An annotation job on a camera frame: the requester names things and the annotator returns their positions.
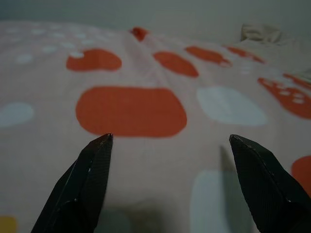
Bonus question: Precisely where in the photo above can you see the cream crumpled cloth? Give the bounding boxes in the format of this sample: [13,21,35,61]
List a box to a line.
[240,23,284,46]

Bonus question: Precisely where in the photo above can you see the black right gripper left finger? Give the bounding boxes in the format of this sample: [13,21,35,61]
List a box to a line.
[30,133,114,233]

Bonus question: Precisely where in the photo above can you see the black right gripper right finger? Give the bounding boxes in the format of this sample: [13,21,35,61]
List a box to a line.
[229,134,311,233]

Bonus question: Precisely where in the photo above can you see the pink pillow orange white blobs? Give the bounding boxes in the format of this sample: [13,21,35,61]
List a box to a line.
[0,20,311,233]

